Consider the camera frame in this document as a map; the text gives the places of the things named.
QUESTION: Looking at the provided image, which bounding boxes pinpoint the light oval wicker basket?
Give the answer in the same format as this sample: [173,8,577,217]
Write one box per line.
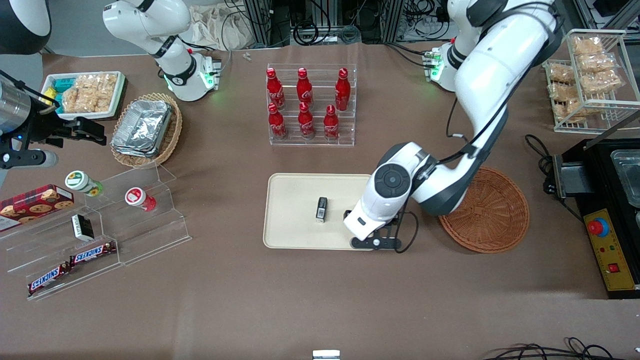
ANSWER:
[110,92,184,169]

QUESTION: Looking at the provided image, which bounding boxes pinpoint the green sunflower yogurt cup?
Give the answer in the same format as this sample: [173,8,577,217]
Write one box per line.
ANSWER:
[65,170,105,198]

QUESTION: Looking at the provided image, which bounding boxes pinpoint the black countertop appliance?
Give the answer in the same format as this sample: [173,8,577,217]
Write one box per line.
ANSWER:
[552,107,640,301]

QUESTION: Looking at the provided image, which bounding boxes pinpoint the clear bag of crackers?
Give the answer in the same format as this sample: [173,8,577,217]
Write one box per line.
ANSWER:
[77,75,103,113]
[572,36,604,56]
[549,82,581,101]
[577,52,619,74]
[581,70,624,94]
[547,62,576,84]
[554,100,587,124]
[97,74,119,112]
[61,82,83,113]

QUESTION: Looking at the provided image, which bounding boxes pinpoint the black cable bundle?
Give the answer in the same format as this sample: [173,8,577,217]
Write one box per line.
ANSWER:
[482,336,640,360]

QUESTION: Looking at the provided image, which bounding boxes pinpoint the aluminium foil tray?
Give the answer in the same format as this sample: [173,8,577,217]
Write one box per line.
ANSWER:
[112,100,172,150]
[111,102,174,154]

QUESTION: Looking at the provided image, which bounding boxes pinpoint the white cloth bag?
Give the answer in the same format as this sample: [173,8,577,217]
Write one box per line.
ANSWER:
[187,4,262,51]

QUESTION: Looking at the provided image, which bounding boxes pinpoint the steel appliance pan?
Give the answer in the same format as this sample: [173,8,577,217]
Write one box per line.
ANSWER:
[610,149,640,209]

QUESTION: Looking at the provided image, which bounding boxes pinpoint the beige plastic serving tray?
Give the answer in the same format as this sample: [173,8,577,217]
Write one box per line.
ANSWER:
[263,173,373,250]

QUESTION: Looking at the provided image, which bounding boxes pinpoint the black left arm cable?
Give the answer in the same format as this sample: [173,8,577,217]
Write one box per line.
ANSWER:
[425,20,563,166]

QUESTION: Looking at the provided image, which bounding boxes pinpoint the white rectangular snack tray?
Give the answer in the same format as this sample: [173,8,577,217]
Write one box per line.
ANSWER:
[41,71,126,121]

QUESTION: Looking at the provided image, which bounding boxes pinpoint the black appliance power cable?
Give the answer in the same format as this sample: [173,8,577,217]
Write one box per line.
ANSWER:
[524,134,586,223]

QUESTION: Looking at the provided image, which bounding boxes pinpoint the coiled black cable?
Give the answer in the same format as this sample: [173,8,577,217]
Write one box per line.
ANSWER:
[292,21,322,47]

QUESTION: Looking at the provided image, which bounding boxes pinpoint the brown Snickers bar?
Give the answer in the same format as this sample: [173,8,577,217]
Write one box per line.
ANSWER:
[27,262,73,296]
[69,241,117,266]

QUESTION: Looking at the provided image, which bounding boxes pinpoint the red cola bottle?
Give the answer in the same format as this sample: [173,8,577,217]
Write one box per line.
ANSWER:
[335,68,351,112]
[268,103,288,141]
[296,68,313,107]
[266,68,285,111]
[298,102,316,140]
[323,104,341,141]

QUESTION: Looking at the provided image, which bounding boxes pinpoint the brown round wicker basket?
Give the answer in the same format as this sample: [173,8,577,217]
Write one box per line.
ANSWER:
[438,166,530,255]

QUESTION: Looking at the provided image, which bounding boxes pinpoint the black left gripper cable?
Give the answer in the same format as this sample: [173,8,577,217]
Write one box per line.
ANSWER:
[392,210,419,254]

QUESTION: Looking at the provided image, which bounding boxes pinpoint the red strawberry yogurt cup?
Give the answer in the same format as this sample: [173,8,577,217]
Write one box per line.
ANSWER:
[125,187,157,213]

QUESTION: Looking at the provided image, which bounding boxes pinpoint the red tartan cookie box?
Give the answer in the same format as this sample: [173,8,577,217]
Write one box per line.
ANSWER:
[0,184,75,232]

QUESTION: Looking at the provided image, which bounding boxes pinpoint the yellow control panel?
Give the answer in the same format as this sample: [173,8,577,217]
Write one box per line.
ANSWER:
[584,208,639,292]

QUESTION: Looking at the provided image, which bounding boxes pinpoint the white wire rack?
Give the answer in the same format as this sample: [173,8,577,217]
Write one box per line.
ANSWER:
[542,29,640,134]

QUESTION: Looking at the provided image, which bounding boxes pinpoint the clear acrylic bottle rack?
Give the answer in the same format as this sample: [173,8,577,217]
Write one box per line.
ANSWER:
[266,63,358,148]

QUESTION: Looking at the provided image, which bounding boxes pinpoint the red emergency stop button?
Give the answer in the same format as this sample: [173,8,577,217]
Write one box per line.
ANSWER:
[587,218,610,239]

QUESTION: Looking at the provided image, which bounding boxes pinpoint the clear acrylic stepped stand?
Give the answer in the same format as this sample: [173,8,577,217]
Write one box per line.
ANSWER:
[92,162,193,267]
[0,200,122,302]

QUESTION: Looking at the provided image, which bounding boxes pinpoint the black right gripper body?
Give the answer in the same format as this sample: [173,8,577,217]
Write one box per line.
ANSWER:
[0,114,83,151]

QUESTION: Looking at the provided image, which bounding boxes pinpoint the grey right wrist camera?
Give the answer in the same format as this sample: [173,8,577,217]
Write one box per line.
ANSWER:
[0,150,59,169]

